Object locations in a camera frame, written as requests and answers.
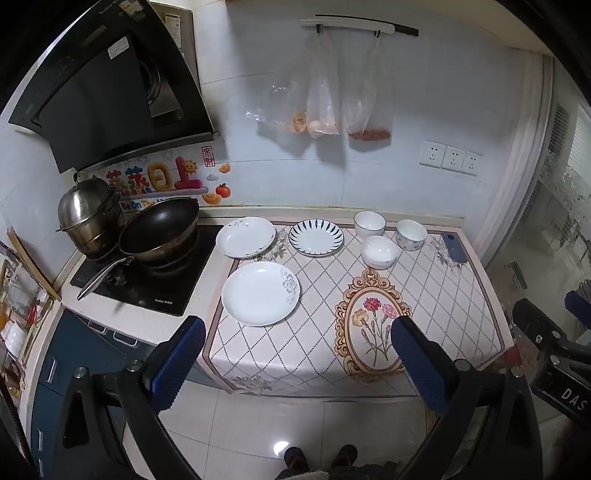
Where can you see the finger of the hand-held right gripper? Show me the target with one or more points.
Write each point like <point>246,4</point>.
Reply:
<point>535,323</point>
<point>579,309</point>

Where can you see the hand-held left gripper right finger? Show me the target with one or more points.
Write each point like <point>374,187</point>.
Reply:
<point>420,364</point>

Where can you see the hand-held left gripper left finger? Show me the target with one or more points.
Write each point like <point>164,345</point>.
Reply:
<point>182,364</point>

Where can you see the plain white bowl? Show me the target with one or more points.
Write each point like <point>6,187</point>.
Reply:
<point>379,253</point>

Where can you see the white bowl blue dotted outside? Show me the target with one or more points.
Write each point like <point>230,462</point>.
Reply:
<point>411,233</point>

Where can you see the black gas stove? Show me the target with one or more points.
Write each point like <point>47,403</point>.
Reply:
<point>161,290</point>

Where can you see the glass sliding door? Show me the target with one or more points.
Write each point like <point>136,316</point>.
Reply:
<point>554,221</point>

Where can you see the white plate grey flower print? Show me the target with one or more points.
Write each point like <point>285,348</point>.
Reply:
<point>258,295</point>

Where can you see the blue smartphone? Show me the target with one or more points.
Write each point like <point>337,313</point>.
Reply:
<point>455,248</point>

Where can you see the blue kitchen cabinet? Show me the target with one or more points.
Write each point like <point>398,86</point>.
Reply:
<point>69,341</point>

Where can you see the diamond pattern floral table cover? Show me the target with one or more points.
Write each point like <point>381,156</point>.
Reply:
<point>304,341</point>

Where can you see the person's right shoe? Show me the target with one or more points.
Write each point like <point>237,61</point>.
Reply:
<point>345,456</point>

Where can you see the white plate black sprig print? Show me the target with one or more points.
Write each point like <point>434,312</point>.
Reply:
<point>244,237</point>

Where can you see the white bowl dark rim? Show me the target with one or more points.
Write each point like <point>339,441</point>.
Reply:
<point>369,224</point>

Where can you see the white plate blue striped rim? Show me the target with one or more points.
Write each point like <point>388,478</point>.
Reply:
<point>316,237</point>

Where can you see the cluttered side shelf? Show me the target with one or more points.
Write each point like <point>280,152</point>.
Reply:
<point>18,323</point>

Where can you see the wooden cutting board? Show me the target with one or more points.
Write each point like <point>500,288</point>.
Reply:
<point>34,267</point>

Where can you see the stainless steel steamer pot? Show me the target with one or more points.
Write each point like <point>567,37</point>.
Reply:
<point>87,207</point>

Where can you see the clear plastic bag red contents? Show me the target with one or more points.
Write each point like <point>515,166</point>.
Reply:
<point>369,124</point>

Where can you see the clear plastic bag with eggs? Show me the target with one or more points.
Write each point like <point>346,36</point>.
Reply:
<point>323,110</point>

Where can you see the clear plastic bag orange contents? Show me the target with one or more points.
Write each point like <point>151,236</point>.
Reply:
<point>291,106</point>

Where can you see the black range hood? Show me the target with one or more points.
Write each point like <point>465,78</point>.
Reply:
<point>101,92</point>

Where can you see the white door frame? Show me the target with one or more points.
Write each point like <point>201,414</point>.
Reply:
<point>521,161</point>

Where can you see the white wall socket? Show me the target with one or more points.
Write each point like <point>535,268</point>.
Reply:
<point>472,163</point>
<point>453,158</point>
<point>432,153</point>

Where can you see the wall hook rail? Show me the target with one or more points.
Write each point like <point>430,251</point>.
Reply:
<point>355,24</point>

